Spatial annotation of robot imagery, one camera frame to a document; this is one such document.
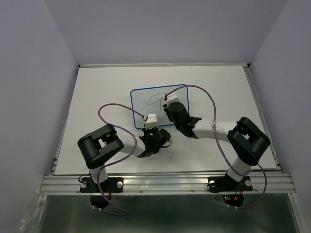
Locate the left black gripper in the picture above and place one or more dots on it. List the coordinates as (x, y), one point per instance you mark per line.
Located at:
(145, 130)

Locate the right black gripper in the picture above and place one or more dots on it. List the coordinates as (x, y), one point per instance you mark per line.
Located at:
(165, 107)

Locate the blue framed whiteboard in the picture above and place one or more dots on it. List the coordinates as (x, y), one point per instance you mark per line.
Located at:
(151, 100)

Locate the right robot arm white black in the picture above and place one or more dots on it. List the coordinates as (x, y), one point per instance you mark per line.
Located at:
(247, 140)

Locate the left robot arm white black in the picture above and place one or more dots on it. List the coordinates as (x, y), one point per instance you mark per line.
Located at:
(101, 145)

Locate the clear plastic sheet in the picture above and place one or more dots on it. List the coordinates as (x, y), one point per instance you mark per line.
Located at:
(30, 222)

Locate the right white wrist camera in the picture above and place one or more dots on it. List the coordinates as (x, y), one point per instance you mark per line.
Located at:
(170, 98)

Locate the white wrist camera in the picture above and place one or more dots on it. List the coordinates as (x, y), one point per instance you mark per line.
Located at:
(170, 98)
(150, 121)

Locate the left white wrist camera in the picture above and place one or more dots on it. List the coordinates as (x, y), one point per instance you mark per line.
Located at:
(150, 121)

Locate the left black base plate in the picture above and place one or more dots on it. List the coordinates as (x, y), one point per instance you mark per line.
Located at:
(111, 185)

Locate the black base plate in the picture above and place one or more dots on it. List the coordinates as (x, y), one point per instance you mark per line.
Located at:
(111, 185)
(226, 184)

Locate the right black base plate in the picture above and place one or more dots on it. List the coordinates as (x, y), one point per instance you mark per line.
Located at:
(226, 184)

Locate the aluminium right side rail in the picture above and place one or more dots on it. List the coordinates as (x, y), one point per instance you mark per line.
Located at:
(247, 71)

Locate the aluminium rail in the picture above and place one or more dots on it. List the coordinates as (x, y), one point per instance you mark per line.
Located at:
(157, 65)
(162, 184)
(247, 71)

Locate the aluminium back rail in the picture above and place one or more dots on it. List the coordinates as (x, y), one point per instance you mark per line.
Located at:
(157, 65)

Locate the aluminium front rail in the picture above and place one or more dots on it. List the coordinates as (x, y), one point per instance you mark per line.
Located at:
(162, 184)

